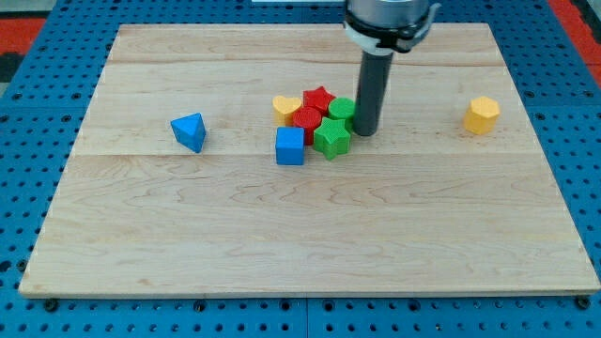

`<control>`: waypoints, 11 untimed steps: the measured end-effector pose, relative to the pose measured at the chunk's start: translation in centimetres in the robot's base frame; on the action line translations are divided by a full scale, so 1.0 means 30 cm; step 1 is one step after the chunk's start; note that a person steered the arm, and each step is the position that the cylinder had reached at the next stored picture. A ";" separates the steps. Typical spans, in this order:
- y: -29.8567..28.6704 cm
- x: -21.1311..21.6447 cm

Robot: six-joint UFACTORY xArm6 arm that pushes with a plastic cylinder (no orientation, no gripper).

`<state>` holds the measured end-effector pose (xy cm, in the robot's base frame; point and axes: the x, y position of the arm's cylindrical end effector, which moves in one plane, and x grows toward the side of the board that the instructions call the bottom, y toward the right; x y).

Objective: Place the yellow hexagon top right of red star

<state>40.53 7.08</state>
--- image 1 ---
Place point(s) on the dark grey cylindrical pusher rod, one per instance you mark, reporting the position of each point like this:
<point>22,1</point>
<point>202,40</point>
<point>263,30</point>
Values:
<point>373,79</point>

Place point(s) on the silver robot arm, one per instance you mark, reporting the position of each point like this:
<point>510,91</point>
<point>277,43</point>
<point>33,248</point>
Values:
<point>382,28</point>

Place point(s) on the red star block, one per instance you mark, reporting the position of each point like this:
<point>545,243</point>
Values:
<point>319,99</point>

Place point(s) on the green star block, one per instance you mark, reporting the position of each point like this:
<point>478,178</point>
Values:
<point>331,138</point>

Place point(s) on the yellow hexagon block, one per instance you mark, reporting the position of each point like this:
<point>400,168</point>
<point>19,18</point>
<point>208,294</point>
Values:
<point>481,115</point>

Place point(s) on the green cylinder block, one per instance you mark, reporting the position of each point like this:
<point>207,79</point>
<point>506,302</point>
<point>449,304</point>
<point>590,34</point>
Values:
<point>342,109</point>

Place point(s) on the red cylinder block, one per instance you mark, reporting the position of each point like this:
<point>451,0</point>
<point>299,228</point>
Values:
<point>309,119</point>

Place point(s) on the yellow heart block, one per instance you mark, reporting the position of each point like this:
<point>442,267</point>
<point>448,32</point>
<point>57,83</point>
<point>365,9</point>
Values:
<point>284,109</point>

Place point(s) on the blue cube block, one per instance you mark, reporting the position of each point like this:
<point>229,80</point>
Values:
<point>289,146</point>

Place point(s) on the blue triangle block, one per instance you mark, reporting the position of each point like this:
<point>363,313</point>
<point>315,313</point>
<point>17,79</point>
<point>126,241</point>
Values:
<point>190,131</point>

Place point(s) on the wooden board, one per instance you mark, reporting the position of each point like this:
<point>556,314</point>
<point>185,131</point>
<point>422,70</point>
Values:
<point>423,208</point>

